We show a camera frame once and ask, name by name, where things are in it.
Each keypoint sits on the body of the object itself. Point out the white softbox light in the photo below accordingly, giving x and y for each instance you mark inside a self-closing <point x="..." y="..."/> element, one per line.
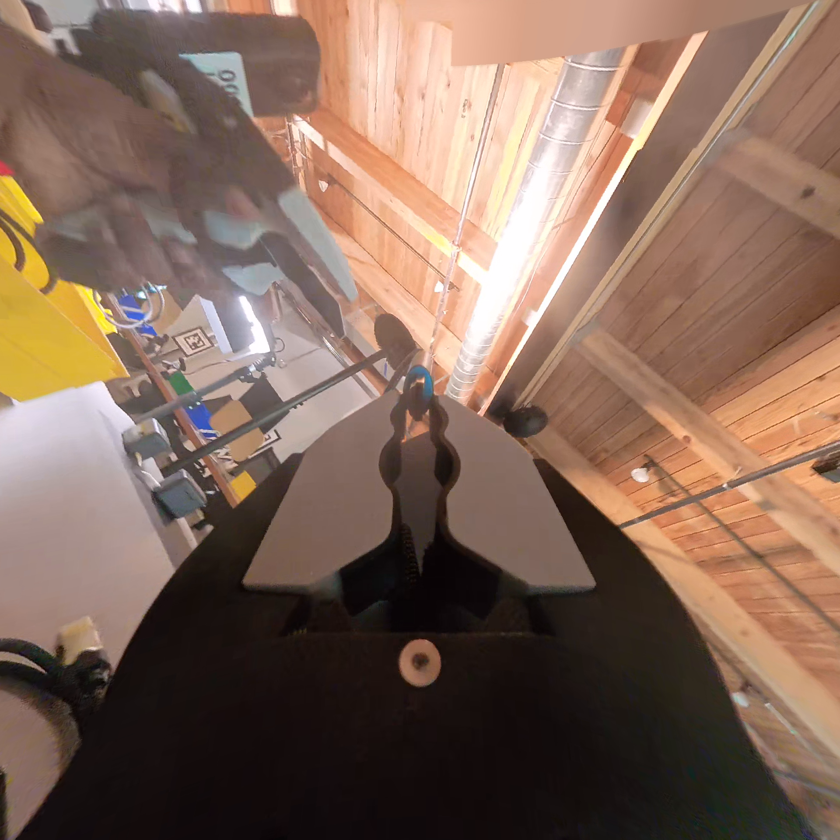
<point x="229" y="325"/>

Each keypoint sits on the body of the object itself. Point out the blue storage bin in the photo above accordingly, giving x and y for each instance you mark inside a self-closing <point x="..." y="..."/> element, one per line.
<point x="198" y="415"/>

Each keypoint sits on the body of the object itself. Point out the white track spotlight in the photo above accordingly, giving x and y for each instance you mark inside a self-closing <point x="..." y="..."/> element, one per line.
<point x="641" y="472"/>

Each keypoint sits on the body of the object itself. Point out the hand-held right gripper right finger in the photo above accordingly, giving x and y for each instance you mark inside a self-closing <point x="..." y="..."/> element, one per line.
<point x="512" y="512"/>

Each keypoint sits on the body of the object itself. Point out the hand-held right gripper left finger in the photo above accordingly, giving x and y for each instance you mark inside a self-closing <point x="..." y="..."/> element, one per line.
<point x="328" y="505"/>

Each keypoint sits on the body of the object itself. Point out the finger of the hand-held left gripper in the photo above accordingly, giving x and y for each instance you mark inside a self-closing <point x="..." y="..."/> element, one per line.
<point x="325" y="256"/>
<point x="256" y="279"/>

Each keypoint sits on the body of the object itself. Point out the silver ventilation duct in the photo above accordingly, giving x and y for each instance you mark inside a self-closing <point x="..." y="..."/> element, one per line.
<point x="558" y="131"/>

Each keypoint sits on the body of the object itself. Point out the grey power outlet box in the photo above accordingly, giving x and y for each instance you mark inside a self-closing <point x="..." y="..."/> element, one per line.
<point x="178" y="493"/>
<point x="148" y="438"/>

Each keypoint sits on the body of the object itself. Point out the green storage bin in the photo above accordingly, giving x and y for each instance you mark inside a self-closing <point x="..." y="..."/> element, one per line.
<point x="177" y="383"/>

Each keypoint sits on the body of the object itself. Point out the small marker tag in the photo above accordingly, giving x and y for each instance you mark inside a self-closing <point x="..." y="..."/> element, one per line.
<point x="192" y="341"/>

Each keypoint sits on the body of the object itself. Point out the black tripod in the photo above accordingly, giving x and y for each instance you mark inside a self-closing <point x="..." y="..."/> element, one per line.
<point x="229" y="380"/>

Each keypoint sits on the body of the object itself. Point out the tiny yellow storage bin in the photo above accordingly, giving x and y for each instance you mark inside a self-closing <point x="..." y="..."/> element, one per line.
<point x="243" y="484"/>

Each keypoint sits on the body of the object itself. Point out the large yellow plastic bin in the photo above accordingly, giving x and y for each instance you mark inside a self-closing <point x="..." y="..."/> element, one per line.
<point x="52" y="341"/>

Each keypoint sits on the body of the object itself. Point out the person's left hand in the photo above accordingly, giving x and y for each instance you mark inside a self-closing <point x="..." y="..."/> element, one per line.
<point x="72" y="144"/>

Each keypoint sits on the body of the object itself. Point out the black round ball fixture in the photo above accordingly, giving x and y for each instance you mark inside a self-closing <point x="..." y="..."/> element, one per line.
<point x="525" y="420"/>

